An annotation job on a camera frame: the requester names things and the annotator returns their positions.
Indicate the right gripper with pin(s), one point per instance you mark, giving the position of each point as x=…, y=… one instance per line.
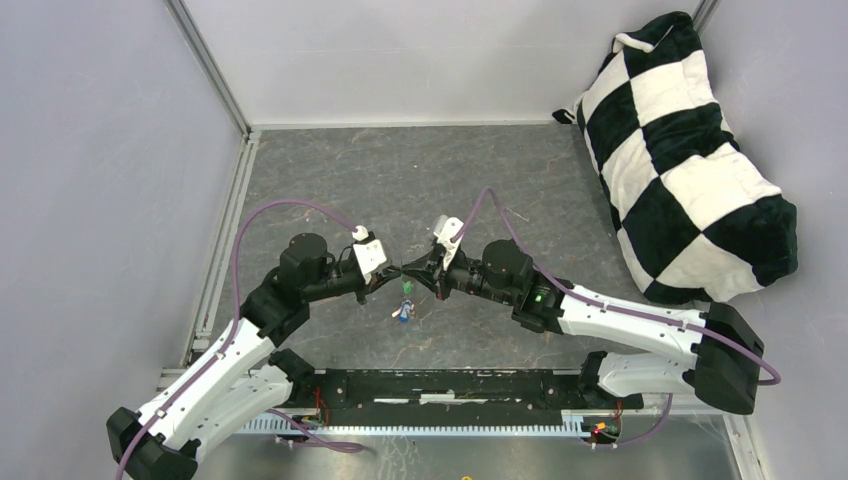
x=434, y=275

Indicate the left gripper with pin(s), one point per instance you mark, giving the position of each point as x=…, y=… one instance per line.
x=375, y=280

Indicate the blue tagged key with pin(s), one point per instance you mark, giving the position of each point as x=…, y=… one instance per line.
x=404, y=312

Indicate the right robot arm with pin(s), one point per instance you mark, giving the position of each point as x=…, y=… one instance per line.
x=714, y=355

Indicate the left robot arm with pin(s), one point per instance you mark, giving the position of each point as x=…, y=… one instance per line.
x=245, y=372

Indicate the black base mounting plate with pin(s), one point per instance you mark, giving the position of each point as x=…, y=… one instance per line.
x=541, y=388

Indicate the black white checkered pillow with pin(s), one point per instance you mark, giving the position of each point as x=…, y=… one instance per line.
x=694, y=217

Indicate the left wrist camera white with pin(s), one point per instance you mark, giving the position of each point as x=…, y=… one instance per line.
x=368, y=250

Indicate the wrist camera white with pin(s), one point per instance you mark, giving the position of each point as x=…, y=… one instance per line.
x=368, y=250
x=445, y=230

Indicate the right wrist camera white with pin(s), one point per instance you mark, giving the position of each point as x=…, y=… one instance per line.
x=445, y=230

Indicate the white slotted cable duct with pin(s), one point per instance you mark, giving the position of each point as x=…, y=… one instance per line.
x=567, y=426

